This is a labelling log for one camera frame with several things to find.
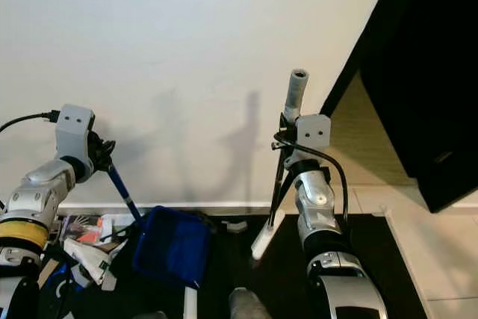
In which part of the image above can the grey-handled brush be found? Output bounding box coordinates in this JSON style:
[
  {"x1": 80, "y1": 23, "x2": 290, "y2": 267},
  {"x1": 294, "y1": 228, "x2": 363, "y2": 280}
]
[{"x1": 251, "y1": 69, "x2": 309, "y2": 261}]

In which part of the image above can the grey robot right foot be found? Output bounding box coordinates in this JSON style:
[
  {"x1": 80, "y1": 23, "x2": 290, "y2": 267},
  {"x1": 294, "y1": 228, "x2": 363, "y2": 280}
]
[{"x1": 228, "y1": 286, "x2": 273, "y2": 319}]

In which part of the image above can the blue plastic dustpan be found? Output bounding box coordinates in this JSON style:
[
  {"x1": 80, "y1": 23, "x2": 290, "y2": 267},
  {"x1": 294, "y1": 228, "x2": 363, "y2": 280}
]
[{"x1": 107, "y1": 164, "x2": 212, "y2": 290}]

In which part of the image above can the orange wrapper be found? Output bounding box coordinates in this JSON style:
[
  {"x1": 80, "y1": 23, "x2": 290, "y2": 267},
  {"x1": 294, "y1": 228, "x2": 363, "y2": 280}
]
[{"x1": 76, "y1": 226, "x2": 102, "y2": 245}]

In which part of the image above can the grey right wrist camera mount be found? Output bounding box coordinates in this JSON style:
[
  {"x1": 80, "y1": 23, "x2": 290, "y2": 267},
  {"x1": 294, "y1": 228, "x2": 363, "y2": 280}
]
[{"x1": 295, "y1": 114, "x2": 332, "y2": 163}]

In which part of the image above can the black cabinet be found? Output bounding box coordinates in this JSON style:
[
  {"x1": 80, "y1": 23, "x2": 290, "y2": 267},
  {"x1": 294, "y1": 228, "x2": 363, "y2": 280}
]
[{"x1": 320, "y1": 0, "x2": 478, "y2": 214}]

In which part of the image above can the white flat packaging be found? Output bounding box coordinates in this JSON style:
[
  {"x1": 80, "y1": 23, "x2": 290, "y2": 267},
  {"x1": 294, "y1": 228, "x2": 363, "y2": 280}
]
[{"x1": 97, "y1": 214, "x2": 143, "y2": 232}]

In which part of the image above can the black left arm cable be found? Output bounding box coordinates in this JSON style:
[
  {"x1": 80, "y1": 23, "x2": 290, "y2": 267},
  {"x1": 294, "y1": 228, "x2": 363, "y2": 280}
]
[{"x1": 0, "y1": 110, "x2": 60, "y2": 131}]

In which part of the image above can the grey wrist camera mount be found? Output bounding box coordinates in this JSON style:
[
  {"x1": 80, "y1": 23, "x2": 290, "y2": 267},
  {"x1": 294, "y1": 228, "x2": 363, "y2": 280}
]
[
  {"x1": 55, "y1": 104, "x2": 96, "y2": 179},
  {"x1": 295, "y1": 114, "x2": 332, "y2": 163}
]

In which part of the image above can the small white floor object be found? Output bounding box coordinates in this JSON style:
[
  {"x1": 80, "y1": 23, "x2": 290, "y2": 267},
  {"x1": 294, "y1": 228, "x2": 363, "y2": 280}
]
[{"x1": 224, "y1": 218, "x2": 249, "y2": 232}]

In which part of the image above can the white crumpled paper trash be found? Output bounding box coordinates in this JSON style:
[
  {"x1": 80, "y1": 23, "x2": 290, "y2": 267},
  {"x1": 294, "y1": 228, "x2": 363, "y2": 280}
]
[{"x1": 63, "y1": 235, "x2": 120, "y2": 291}]

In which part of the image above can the grey robot foot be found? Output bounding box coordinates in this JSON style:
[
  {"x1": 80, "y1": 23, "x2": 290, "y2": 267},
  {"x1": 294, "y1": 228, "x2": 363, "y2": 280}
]
[
  {"x1": 131, "y1": 310, "x2": 169, "y2": 319},
  {"x1": 228, "y1": 286, "x2": 273, "y2": 319}
]

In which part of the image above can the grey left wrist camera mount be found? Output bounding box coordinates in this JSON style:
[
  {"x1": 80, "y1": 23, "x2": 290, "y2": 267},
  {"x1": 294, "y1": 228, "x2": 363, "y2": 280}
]
[{"x1": 55, "y1": 104, "x2": 96, "y2": 179}]

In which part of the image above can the grey robot left foot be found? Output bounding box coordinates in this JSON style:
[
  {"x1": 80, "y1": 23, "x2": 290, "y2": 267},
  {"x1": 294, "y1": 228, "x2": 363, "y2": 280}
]
[{"x1": 131, "y1": 310, "x2": 169, "y2": 319}]

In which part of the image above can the white plastic stick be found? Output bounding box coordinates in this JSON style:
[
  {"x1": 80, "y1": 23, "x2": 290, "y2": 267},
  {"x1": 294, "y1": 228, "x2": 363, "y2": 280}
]
[{"x1": 183, "y1": 286, "x2": 199, "y2": 319}]

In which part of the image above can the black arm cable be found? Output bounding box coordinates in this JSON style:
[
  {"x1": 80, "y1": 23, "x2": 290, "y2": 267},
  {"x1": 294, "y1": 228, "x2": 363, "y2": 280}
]
[
  {"x1": 275, "y1": 140, "x2": 350, "y2": 223},
  {"x1": 0, "y1": 110, "x2": 60, "y2": 131}
]

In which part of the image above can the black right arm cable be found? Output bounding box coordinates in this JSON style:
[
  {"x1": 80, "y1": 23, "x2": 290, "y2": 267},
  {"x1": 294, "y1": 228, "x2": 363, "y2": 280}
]
[{"x1": 275, "y1": 140, "x2": 350, "y2": 223}]

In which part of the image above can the black floor mat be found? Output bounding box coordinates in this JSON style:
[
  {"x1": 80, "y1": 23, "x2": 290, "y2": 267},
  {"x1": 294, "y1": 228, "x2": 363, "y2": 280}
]
[{"x1": 0, "y1": 213, "x2": 430, "y2": 319}]

